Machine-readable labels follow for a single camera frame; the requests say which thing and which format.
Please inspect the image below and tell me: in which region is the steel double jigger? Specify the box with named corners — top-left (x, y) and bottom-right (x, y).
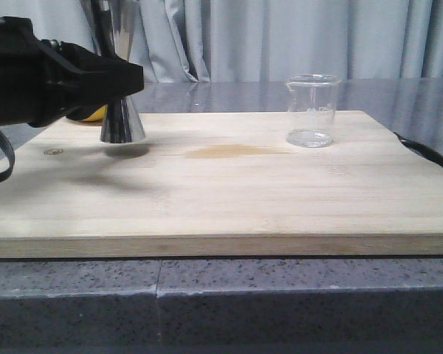
top-left (80, 1), bottom-right (145, 144)

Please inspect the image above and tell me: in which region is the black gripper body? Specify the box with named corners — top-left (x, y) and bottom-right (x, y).
top-left (0, 16), bottom-right (78, 128)

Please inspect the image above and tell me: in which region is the black ribbon cable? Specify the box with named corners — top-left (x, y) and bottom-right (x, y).
top-left (0, 117), bottom-right (16, 186)

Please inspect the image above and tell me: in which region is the clear glass beaker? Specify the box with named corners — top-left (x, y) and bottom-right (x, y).
top-left (286, 74), bottom-right (341, 148)

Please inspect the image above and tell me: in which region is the wooden cutting board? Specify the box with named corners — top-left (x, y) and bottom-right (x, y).
top-left (0, 111), bottom-right (443, 258)

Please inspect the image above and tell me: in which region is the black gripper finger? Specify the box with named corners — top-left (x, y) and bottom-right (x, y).
top-left (40, 40), bottom-right (144, 120)

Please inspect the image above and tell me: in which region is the yellow lemon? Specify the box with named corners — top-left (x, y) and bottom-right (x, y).
top-left (80, 105), bottom-right (107, 122)

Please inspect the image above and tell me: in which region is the black strap under board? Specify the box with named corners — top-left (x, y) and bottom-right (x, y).
top-left (391, 131), bottom-right (443, 173)

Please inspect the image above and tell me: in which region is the grey curtain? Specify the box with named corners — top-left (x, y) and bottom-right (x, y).
top-left (0, 0), bottom-right (443, 83)

